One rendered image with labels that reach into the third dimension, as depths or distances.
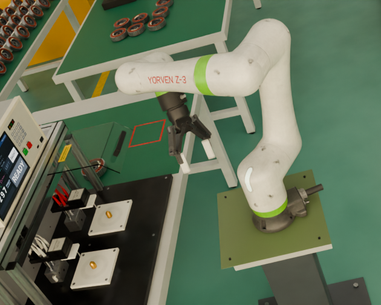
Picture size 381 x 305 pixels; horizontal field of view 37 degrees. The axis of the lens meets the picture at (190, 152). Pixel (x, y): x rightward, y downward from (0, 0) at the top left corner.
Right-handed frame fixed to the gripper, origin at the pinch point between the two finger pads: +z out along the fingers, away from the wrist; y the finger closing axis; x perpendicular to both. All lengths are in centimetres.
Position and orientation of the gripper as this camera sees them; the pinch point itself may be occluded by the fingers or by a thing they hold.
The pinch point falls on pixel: (198, 162)
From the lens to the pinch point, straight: 192.5
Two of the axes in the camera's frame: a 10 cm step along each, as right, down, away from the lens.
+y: 6.3, -3.5, 6.9
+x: -6.7, 2.0, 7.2
